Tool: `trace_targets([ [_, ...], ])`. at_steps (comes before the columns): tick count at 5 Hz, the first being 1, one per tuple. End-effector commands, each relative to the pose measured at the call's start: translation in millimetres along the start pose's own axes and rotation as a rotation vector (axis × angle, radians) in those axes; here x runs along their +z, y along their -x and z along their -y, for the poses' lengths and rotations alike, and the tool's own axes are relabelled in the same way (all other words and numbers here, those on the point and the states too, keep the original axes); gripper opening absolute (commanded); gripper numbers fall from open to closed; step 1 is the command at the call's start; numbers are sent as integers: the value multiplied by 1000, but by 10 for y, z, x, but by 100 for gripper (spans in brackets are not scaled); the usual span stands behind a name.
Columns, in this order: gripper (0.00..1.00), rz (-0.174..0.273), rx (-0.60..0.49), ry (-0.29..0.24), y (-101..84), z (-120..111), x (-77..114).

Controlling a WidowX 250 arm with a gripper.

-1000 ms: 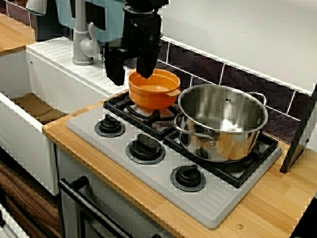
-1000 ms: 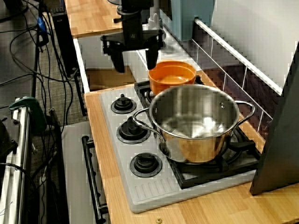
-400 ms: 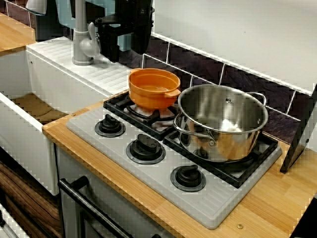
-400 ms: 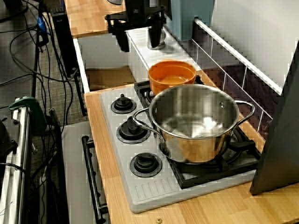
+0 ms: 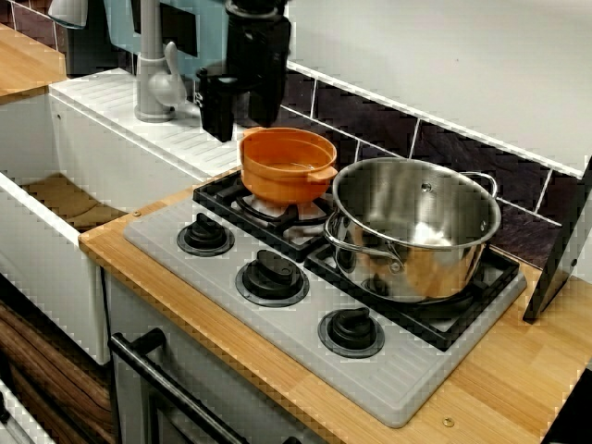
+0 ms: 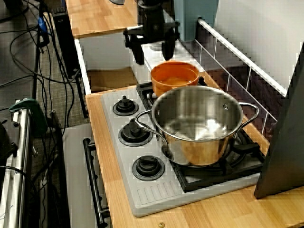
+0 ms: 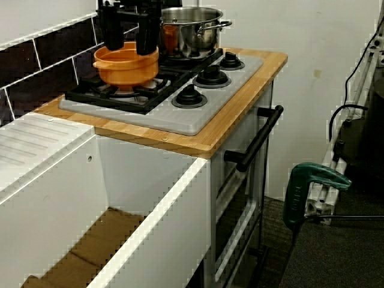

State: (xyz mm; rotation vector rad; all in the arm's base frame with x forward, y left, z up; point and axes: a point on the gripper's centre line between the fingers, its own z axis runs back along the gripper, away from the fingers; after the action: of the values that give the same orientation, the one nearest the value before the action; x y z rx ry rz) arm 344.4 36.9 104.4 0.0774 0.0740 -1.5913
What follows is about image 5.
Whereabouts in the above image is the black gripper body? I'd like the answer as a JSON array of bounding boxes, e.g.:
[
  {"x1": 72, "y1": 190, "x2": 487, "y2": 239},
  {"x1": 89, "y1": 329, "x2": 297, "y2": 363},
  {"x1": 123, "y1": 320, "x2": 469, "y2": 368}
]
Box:
[{"x1": 196, "y1": 13, "x2": 293, "y2": 96}]

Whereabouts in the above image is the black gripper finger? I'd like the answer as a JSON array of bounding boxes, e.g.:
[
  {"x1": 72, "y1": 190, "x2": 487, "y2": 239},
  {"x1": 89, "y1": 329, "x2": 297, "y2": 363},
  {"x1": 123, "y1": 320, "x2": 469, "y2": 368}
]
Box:
[
  {"x1": 198, "y1": 76, "x2": 240, "y2": 142},
  {"x1": 248, "y1": 90, "x2": 284, "y2": 128}
]

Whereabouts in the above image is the orange plastic bowl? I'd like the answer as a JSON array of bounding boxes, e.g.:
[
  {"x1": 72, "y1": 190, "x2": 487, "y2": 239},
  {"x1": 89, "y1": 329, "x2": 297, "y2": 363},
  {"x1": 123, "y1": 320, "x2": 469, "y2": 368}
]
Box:
[{"x1": 239, "y1": 127, "x2": 339, "y2": 204}]

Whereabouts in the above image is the teal box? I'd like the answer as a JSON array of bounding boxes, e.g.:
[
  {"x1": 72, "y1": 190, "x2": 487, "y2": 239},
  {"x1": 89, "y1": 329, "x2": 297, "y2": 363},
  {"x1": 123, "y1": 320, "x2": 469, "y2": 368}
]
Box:
[{"x1": 104, "y1": 0, "x2": 241, "y2": 87}]

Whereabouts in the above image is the grey toy faucet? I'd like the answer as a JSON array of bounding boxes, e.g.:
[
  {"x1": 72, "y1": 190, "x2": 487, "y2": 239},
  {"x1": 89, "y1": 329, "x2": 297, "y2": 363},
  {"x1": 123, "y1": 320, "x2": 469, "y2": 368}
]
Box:
[{"x1": 133, "y1": 0, "x2": 186, "y2": 124}]

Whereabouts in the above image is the black burner grate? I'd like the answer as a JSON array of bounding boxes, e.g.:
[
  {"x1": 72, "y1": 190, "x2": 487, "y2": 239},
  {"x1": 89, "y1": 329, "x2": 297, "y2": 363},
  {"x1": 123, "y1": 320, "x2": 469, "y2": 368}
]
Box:
[
  {"x1": 192, "y1": 168, "x2": 337, "y2": 265},
  {"x1": 302, "y1": 240, "x2": 522, "y2": 352}
]

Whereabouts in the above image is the dark tile backsplash panel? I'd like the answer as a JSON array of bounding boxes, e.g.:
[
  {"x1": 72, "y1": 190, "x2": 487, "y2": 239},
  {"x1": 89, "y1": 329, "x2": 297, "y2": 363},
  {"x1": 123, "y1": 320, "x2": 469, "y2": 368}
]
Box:
[{"x1": 0, "y1": 0, "x2": 586, "y2": 272}]

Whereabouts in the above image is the black stove knob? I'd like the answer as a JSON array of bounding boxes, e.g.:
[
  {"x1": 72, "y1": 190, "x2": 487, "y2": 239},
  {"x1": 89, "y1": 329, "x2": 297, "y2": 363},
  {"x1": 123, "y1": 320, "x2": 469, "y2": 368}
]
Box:
[
  {"x1": 235, "y1": 249, "x2": 310, "y2": 307},
  {"x1": 317, "y1": 307, "x2": 386, "y2": 360},
  {"x1": 177, "y1": 212, "x2": 236, "y2": 258}
]

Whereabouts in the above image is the white toy sink basin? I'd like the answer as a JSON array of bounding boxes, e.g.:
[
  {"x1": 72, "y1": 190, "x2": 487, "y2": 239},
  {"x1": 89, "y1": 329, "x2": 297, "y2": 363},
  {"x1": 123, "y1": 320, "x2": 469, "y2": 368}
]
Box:
[{"x1": 0, "y1": 68, "x2": 283, "y2": 366}]

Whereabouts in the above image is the clear glass vessel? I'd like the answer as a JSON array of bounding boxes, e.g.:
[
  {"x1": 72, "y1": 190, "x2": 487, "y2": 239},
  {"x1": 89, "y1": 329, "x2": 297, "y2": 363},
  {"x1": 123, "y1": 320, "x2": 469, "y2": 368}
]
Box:
[{"x1": 48, "y1": 0, "x2": 89, "y2": 30}]

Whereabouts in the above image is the brown cardboard sheet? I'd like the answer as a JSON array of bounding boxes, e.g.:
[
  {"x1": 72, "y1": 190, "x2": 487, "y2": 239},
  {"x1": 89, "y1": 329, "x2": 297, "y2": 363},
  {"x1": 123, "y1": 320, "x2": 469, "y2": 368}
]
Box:
[{"x1": 20, "y1": 173, "x2": 129, "y2": 232}]

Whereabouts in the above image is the grey toy stove plate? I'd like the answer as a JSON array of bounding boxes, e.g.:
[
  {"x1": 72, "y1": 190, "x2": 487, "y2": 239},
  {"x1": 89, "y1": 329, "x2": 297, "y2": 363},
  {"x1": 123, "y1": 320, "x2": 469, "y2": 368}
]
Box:
[{"x1": 123, "y1": 170, "x2": 528, "y2": 429}]

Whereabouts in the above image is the stainless steel pot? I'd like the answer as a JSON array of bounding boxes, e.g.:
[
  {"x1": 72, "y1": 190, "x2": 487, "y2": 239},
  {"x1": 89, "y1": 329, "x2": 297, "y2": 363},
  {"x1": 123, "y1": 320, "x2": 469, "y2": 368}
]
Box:
[{"x1": 323, "y1": 156, "x2": 503, "y2": 304}]

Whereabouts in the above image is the white oven door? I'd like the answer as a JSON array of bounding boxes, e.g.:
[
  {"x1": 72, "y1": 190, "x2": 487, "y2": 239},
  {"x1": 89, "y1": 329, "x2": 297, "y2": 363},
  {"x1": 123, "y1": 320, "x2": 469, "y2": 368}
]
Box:
[{"x1": 104, "y1": 272, "x2": 325, "y2": 444}]

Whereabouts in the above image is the black slanted panel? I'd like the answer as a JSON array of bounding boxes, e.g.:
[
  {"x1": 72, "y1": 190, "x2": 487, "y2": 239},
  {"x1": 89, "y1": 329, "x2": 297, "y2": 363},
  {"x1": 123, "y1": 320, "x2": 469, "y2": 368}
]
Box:
[{"x1": 522, "y1": 154, "x2": 592, "y2": 324}]

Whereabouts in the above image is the black oven door handle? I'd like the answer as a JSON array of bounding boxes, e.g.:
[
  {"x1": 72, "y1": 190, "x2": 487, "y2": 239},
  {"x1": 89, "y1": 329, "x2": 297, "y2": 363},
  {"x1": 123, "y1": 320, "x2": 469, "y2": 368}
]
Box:
[{"x1": 108, "y1": 327, "x2": 302, "y2": 444}]

